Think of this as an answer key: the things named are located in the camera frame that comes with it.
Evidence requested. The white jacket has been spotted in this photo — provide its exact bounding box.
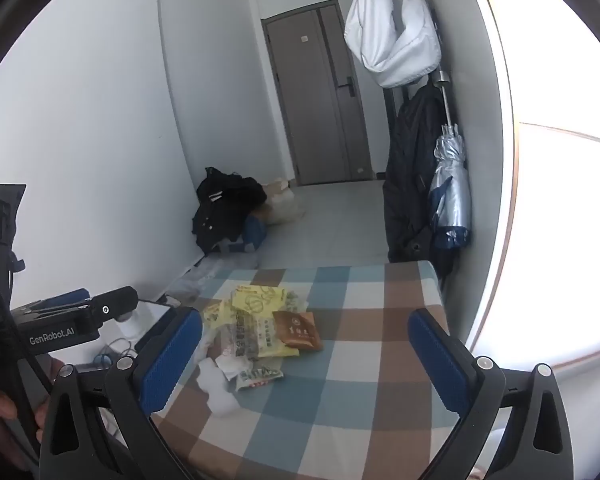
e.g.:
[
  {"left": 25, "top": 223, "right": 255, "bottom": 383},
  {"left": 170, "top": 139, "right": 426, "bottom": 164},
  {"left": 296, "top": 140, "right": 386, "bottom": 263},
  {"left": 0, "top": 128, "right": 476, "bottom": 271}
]
[{"left": 344, "top": 0, "right": 442, "bottom": 89}]

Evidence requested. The grey door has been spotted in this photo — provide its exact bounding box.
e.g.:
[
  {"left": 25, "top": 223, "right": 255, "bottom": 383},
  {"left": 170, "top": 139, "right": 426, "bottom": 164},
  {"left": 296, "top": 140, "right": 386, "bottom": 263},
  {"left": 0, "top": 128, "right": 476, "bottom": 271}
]
[{"left": 261, "top": 0, "right": 377, "bottom": 187}]

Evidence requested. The black backpack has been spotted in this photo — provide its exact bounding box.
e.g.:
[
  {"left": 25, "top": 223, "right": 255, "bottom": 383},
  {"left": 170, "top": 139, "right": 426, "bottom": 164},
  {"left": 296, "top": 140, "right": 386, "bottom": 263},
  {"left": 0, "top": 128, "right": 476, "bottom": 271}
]
[{"left": 382, "top": 87, "right": 457, "bottom": 281}]

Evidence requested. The white folded paper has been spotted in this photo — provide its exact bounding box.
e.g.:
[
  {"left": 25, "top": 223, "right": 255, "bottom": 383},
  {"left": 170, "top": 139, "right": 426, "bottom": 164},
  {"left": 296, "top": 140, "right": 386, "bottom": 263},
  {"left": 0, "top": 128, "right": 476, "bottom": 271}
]
[{"left": 196, "top": 357, "right": 242, "bottom": 419}]

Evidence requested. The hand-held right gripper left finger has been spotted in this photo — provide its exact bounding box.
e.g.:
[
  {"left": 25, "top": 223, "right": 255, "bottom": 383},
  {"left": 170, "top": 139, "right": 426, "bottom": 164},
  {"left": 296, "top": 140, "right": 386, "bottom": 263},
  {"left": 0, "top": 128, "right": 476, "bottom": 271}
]
[{"left": 37, "top": 305, "right": 206, "bottom": 480}]

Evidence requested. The printed clear wrapper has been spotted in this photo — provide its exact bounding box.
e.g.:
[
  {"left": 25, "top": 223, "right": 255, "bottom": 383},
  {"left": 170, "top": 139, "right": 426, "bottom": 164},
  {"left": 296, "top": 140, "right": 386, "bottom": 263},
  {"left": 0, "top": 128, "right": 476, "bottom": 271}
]
[{"left": 235, "top": 366, "right": 285, "bottom": 392}]

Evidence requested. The yellow plastic bag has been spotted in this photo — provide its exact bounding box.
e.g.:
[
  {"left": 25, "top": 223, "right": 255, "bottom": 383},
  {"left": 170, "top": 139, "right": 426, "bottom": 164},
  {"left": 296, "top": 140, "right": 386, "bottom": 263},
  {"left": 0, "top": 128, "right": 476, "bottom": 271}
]
[{"left": 202, "top": 284, "right": 301, "bottom": 359}]

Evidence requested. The silver blue folded umbrella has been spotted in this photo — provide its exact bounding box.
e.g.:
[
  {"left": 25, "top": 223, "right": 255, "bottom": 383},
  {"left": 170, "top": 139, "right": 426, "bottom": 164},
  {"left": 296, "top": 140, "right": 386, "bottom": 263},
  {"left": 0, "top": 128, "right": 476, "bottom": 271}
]
[{"left": 428, "top": 122, "right": 472, "bottom": 250}]

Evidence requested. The large brown paper packet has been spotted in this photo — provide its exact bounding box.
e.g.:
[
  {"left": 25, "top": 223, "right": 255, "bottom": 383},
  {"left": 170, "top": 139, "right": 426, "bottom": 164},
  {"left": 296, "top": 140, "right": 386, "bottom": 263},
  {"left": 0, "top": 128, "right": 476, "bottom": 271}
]
[{"left": 272, "top": 310, "right": 324, "bottom": 352}]

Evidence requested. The white utensil holder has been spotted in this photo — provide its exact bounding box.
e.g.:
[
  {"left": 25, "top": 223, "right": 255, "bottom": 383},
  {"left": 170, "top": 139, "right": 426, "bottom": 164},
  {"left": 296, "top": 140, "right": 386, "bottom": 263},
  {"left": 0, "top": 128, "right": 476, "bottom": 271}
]
[{"left": 117, "top": 309, "right": 149, "bottom": 344}]

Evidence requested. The crumpled white tissue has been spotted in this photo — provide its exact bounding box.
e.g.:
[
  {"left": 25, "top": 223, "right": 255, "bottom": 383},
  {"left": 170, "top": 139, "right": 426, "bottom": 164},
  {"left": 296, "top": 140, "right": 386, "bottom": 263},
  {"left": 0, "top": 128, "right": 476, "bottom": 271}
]
[{"left": 215, "top": 350, "right": 251, "bottom": 381}]

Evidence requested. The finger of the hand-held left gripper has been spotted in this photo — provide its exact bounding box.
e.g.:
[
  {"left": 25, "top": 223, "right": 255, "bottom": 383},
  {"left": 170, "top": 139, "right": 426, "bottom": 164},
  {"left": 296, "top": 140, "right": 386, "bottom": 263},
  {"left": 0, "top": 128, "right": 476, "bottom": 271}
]
[
  {"left": 27, "top": 288, "right": 92, "bottom": 311},
  {"left": 87, "top": 286, "right": 140, "bottom": 322}
]

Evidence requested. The pile of black clothes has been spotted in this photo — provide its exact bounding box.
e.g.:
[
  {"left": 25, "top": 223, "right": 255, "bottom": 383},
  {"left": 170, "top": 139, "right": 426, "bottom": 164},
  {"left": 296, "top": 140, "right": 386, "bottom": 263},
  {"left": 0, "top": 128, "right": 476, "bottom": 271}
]
[{"left": 191, "top": 166, "right": 268, "bottom": 256}]

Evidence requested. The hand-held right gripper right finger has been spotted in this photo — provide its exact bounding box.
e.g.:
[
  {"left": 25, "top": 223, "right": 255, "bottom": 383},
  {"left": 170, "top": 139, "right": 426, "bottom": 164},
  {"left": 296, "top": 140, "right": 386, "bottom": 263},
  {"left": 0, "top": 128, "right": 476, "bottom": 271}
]
[{"left": 407, "top": 308, "right": 576, "bottom": 480}]

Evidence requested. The clear plastic bag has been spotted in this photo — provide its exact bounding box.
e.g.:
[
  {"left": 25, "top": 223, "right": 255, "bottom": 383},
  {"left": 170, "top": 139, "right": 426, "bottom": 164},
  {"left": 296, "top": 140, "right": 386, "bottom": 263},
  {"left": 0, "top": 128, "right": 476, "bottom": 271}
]
[{"left": 170, "top": 255, "right": 261, "bottom": 307}]

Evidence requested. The checked tablecloth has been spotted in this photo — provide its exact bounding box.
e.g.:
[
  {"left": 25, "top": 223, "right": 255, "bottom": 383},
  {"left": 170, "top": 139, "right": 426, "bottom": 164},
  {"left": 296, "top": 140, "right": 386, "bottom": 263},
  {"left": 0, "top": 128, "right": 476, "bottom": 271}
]
[{"left": 150, "top": 259, "right": 473, "bottom": 480}]

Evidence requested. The beige tote bag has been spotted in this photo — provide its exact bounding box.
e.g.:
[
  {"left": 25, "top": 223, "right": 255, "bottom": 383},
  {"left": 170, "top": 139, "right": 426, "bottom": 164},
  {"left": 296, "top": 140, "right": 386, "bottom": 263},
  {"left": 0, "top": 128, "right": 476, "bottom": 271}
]
[{"left": 262, "top": 177, "right": 307, "bottom": 225}]

